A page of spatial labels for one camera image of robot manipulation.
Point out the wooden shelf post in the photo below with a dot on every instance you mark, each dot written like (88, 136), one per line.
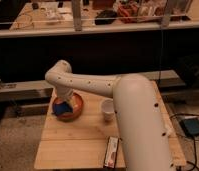
(76, 11)

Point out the black power adapter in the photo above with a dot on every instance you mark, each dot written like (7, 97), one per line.
(190, 127)

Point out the orange ceramic bowl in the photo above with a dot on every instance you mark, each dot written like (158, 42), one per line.
(77, 106)

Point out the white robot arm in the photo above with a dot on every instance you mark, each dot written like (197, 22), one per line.
(140, 122)

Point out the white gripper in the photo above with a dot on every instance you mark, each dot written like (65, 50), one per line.
(63, 95)

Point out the white cup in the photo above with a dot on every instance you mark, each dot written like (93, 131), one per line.
(107, 109)

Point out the black object on shelf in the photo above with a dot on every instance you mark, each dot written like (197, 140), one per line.
(105, 17)

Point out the red clutter on shelf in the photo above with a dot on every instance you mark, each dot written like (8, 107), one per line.
(127, 13)

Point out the metal clamp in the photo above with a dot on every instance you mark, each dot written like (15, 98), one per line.
(6, 85)

